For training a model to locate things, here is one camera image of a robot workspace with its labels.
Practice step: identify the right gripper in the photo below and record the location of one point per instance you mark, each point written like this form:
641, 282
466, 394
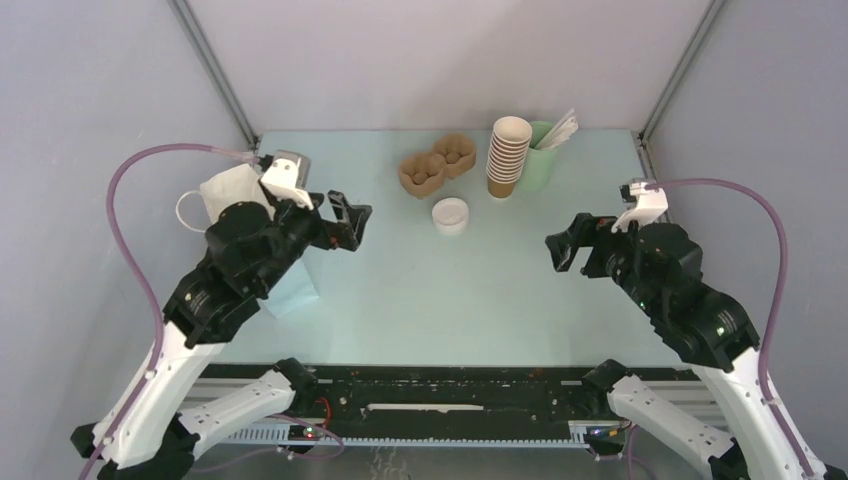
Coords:
593, 231

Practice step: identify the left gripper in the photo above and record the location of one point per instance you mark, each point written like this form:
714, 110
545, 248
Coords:
360, 214

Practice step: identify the white paper bag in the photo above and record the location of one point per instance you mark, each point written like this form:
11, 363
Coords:
241, 183

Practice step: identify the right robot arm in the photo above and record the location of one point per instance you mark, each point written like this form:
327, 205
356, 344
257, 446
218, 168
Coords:
659, 268

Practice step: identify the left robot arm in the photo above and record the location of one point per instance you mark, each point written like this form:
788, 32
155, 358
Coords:
149, 434

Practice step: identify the green holder cup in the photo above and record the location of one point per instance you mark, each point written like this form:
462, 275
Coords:
539, 164

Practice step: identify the stack of paper cups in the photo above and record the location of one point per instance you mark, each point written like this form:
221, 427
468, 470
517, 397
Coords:
508, 148

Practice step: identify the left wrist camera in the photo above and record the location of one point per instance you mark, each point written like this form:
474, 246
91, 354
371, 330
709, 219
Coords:
284, 175

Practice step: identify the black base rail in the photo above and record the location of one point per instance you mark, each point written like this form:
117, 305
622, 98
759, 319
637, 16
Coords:
455, 406

